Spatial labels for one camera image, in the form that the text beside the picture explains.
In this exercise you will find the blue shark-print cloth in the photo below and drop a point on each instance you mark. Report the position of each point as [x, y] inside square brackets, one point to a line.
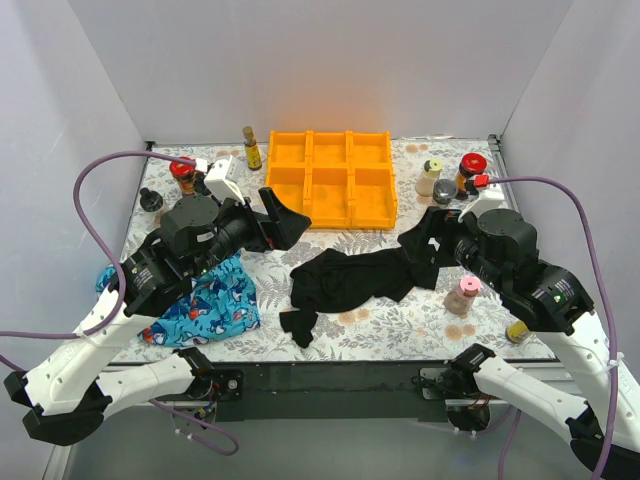
[221, 305]

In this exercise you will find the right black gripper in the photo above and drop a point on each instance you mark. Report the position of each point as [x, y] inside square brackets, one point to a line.
[439, 240]

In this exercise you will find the red-lid sauce jar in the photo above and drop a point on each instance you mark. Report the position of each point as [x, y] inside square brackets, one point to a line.
[184, 173]
[471, 165]

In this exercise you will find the left red-lid sauce jar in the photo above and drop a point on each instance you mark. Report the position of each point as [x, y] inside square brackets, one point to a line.
[184, 173]

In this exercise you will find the small yellow-label sauce bottle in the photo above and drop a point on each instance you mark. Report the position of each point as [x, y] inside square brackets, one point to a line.
[253, 155]

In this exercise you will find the yellow-lid spice shaker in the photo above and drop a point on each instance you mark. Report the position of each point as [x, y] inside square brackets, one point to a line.
[430, 173]

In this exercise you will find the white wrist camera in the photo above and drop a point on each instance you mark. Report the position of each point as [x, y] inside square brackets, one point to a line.
[489, 196]
[222, 179]

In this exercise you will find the small black-cap bottle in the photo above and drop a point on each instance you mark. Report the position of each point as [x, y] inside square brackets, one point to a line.
[150, 200]

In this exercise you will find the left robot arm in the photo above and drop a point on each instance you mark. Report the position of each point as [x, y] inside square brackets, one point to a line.
[70, 394]

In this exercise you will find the lying yellow-label bottle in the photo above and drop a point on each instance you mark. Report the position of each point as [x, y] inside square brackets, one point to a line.
[518, 332]

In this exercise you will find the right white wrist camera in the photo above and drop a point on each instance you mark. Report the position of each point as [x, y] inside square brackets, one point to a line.
[489, 196]

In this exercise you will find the right red-lid sauce jar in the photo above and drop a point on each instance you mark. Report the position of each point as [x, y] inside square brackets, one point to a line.
[471, 165]

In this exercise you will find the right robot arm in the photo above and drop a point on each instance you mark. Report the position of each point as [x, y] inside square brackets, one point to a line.
[601, 425]

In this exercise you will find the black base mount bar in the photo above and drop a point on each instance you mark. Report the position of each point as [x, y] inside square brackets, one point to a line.
[329, 390]

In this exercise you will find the black cloth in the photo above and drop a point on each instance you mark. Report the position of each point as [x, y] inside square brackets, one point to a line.
[334, 282]

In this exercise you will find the pink-lid spice shaker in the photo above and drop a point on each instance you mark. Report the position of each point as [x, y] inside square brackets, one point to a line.
[461, 298]

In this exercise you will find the orange six-compartment bin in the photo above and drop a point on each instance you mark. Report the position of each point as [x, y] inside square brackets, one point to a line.
[340, 180]

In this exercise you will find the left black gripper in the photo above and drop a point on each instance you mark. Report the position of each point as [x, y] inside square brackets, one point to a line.
[261, 230]

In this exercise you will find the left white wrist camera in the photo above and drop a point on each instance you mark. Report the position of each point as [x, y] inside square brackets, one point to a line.
[222, 179]

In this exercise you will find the grey-lid spice shaker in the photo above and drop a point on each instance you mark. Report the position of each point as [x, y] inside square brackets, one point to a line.
[444, 192]

